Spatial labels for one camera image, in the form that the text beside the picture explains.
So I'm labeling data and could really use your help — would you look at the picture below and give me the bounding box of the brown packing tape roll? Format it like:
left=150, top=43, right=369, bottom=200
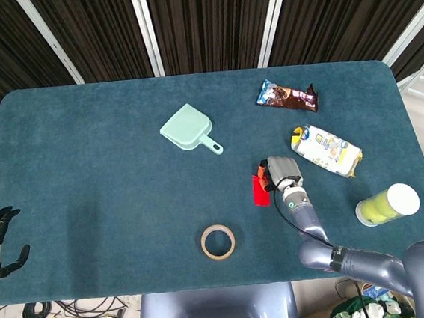
left=198, top=222, right=238, bottom=261

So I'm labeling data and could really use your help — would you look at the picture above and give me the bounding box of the teal table cloth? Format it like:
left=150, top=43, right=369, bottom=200
left=0, top=50, right=424, bottom=311

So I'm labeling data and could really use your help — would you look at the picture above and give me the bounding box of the cardboard box with rubbish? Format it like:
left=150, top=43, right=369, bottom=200
left=295, top=270, right=418, bottom=318

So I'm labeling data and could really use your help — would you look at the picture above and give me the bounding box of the mint green plastic dustpan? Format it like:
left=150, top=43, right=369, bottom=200
left=156, top=100, right=225, bottom=162

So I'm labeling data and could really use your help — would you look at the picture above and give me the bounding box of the white partition frame post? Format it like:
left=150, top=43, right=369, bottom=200
left=251, top=0, right=299, bottom=69
left=376, top=0, right=424, bottom=68
left=15, top=0, right=85, bottom=91
left=129, top=0, right=167, bottom=80

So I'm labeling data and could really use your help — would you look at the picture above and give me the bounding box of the right robot hand grey orange-tipped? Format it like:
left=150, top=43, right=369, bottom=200
left=255, top=153, right=306, bottom=194

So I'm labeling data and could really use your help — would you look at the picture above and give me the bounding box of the blue-grey robot torso base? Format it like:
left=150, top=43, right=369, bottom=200
left=135, top=279, right=301, bottom=318

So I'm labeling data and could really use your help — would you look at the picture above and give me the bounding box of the brown chocolate snack wrapper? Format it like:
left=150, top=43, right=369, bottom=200
left=253, top=74, right=320, bottom=119

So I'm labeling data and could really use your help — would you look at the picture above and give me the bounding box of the red rectangular block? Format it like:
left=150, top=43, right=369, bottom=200
left=251, top=172, right=272, bottom=208

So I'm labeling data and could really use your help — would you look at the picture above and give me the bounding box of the tennis ball tube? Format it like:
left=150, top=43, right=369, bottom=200
left=352, top=180, right=423, bottom=229

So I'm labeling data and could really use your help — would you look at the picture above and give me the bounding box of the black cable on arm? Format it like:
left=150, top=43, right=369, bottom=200
left=271, top=172, right=334, bottom=253

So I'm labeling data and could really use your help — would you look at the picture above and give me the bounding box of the white yellow snack bag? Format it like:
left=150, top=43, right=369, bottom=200
left=288, top=119, right=366, bottom=185

